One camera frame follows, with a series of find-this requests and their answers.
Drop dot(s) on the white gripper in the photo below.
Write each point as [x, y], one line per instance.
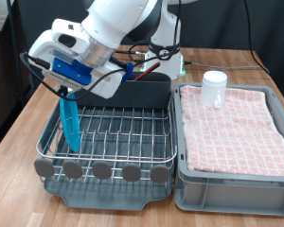
[109, 82]

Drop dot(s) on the blue plate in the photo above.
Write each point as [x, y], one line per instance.
[71, 126]

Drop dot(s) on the brown wooden spoon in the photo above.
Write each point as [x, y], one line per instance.
[150, 70]

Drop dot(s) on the white mug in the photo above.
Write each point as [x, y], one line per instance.
[213, 91]

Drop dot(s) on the grey dish drying rack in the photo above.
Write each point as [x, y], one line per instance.
[94, 197]

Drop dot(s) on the black metal pole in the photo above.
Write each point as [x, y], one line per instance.
[16, 53]

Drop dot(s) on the dark gray utensil caddy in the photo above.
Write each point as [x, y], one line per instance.
[142, 94]

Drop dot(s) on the gray shelf board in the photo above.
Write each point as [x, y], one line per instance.
[0, 15]

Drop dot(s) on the pink checked towel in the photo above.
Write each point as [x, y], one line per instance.
[230, 132]

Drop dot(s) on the gray plastic crate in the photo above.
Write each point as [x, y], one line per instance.
[230, 195]

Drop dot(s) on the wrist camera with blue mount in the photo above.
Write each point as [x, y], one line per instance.
[69, 71]

